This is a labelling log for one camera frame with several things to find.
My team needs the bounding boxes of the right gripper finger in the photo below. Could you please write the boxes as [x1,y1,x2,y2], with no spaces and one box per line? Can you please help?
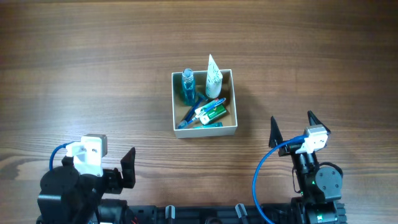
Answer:
[307,110,331,134]
[269,116,284,148]

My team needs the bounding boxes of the teal toothpaste tube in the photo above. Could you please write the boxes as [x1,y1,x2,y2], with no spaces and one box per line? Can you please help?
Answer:
[193,122,223,129]

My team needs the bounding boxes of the green soap box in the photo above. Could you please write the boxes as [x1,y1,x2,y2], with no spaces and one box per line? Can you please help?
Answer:
[200,105,227,125]

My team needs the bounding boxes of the blue white toothbrush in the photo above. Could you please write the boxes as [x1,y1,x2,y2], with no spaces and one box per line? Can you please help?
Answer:
[177,98,226,129]

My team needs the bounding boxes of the white cream tube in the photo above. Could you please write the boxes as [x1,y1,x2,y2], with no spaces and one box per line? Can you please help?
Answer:
[205,54,223,99]

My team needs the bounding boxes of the blue mouthwash bottle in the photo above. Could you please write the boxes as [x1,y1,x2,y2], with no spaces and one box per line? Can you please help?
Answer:
[182,68,196,105]

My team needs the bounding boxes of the blue disposable razor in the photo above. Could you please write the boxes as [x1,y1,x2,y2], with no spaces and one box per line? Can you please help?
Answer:
[183,93,208,121]

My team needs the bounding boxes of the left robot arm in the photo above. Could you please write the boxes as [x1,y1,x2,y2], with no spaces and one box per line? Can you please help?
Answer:
[36,147,136,224]

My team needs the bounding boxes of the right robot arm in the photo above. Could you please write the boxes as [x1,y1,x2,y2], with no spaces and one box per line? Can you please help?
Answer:
[262,111,347,224]

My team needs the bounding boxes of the white open cardboard box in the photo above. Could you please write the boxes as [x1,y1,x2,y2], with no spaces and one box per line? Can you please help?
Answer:
[171,69,238,139]

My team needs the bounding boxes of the right blue cable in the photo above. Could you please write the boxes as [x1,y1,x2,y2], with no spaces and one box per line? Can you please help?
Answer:
[252,134,309,224]

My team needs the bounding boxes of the blue cable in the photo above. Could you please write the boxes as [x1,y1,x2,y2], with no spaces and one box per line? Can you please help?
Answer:
[252,134,309,224]
[49,141,77,172]

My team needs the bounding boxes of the left blue cable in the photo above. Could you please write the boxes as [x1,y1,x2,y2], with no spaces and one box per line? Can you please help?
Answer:
[49,141,77,172]

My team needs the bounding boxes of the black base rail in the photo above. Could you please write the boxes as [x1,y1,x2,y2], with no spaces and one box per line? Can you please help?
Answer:
[124,203,346,224]

